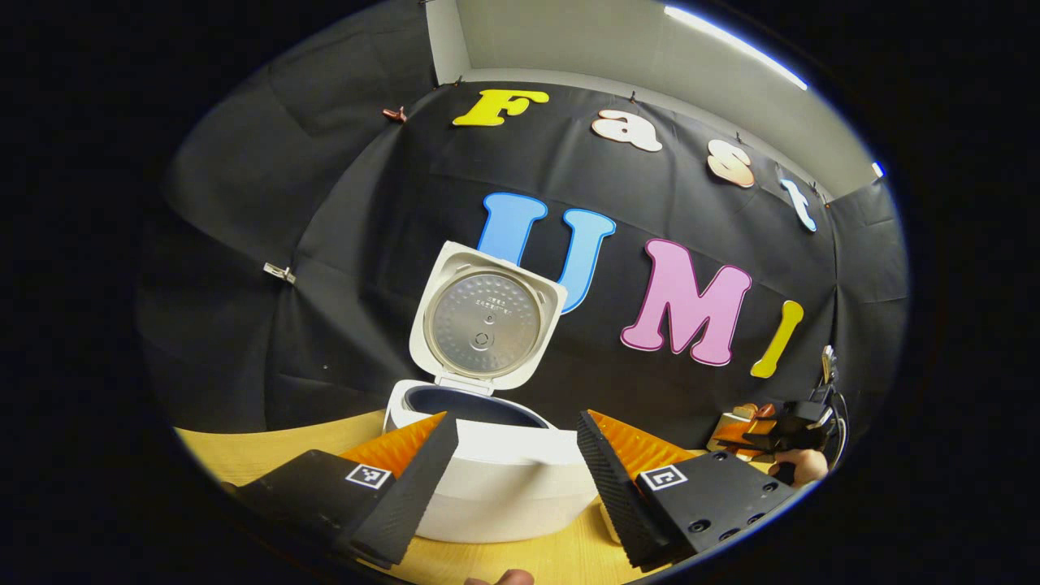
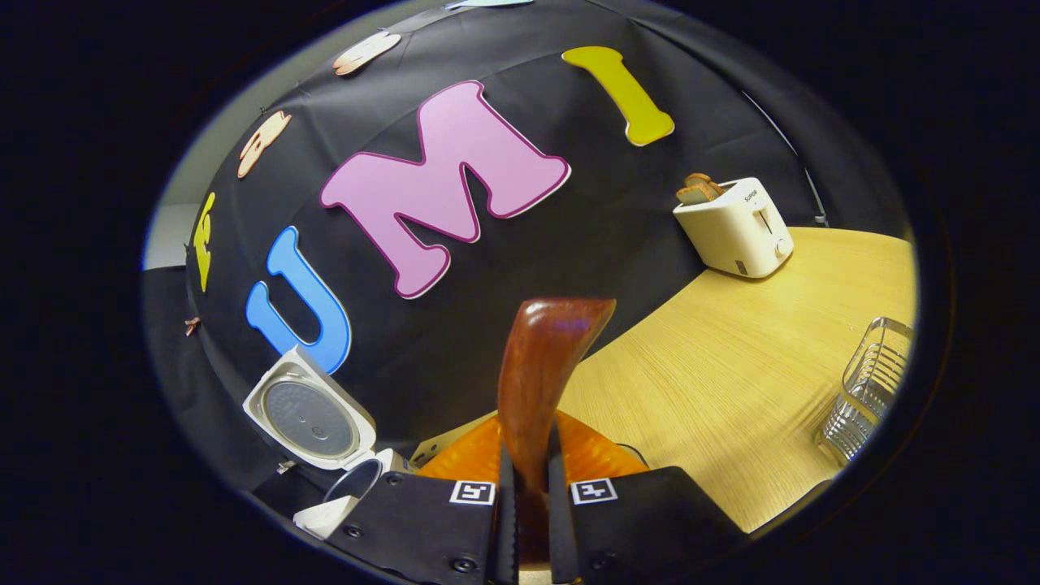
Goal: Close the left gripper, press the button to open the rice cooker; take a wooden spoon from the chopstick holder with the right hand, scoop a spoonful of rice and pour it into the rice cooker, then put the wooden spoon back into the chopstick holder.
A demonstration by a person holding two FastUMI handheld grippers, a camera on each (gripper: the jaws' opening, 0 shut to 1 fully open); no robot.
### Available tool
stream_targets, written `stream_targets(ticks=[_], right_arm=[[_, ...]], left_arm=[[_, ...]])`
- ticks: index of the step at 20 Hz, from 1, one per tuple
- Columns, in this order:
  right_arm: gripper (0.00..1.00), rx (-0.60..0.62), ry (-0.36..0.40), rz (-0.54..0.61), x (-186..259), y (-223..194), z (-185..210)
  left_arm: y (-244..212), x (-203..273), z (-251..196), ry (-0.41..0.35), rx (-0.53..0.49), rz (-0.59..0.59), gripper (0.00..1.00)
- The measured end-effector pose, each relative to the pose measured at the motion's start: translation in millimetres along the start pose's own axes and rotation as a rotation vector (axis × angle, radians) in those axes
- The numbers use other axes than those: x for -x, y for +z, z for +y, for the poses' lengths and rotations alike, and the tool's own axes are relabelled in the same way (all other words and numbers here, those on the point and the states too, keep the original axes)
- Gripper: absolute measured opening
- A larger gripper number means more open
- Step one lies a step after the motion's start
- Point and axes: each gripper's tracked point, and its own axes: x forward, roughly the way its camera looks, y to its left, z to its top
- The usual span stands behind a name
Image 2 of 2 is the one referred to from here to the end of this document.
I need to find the white rice cooker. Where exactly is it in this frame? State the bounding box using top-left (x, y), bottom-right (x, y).
top-left (244, 345), bottom-right (417, 542)

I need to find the white toaster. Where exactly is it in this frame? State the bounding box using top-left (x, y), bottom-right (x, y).
top-left (673, 177), bottom-right (795, 280)

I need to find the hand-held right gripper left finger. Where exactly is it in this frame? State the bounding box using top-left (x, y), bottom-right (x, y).
top-left (323, 410), bottom-right (521, 585)

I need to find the brown wooden spoon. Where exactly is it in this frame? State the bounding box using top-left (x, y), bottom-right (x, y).
top-left (497, 298), bottom-right (617, 566)

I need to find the thin white wall cable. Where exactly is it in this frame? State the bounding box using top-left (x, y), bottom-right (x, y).
top-left (741, 88), bottom-right (830, 228)

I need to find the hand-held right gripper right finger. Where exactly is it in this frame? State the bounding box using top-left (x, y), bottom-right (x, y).
top-left (547, 410), bottom-right (750, 585)

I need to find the metal wire chopstick holder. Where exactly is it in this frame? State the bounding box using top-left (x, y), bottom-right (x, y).
top-left (817, 317), bottom-right (916, 466)

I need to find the black backdrop cloth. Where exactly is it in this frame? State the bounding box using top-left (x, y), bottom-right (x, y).
top-left (142, 0), bottom-right (911, 521)

